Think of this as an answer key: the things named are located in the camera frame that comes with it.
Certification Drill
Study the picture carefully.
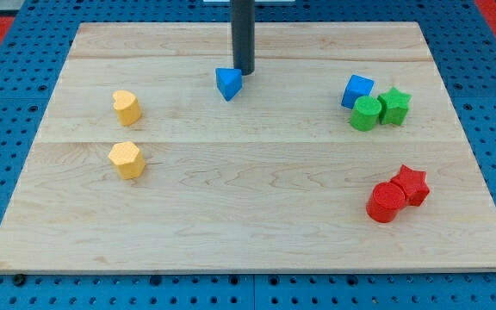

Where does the blue triangle block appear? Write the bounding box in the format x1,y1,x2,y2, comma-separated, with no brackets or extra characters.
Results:
215,68,243,101

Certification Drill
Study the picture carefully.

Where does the yellow heart block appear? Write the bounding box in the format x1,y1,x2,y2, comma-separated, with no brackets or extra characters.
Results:
112,90,142,126

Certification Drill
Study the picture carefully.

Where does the light wooden board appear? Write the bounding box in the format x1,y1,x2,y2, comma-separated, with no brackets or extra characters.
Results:
0,22,496,275

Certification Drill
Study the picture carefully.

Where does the yellow hexagon block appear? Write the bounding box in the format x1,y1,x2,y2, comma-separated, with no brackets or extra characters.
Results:
108,141,146,180

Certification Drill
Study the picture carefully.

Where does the green cylinder block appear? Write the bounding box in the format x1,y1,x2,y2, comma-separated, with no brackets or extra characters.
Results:
350,96,382,132

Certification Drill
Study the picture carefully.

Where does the blue cube block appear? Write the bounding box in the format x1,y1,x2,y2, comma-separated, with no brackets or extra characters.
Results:
340,75,375,109

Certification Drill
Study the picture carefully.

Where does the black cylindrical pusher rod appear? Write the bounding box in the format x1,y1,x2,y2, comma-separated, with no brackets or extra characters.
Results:
231,0,255,76

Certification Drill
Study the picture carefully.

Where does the red cylinder block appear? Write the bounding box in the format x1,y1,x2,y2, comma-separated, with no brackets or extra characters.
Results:
366,182,406,223

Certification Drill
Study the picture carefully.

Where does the green star block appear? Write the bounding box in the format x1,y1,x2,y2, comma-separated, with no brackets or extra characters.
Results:
378,87,412,126

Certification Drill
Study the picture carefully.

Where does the red star block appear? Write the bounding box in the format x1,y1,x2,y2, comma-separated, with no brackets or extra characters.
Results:
390,164,430,207

